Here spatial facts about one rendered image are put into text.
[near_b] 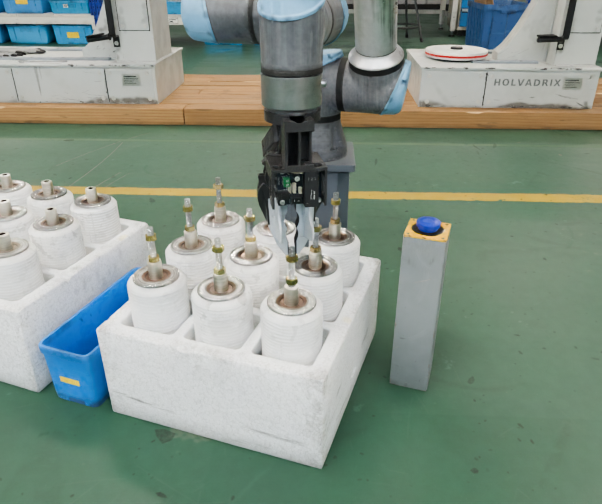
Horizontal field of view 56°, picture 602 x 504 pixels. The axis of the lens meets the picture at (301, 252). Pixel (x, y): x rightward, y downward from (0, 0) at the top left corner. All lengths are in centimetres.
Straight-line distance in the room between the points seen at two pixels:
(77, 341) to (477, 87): 220
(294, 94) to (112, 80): 229
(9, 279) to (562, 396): 102
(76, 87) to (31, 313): 202
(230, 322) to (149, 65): 211
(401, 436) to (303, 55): 64
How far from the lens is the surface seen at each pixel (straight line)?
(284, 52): 68
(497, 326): 131
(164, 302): 92
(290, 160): 71
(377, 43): 120
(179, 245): 104
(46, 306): 112
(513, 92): 289
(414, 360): 106
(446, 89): 281
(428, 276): 96
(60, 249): 118
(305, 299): 86
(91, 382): 107
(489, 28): 521
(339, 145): 132
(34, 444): 108
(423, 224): 94
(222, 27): 81
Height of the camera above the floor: 72
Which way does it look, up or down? 28 degrees down
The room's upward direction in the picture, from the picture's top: straight up
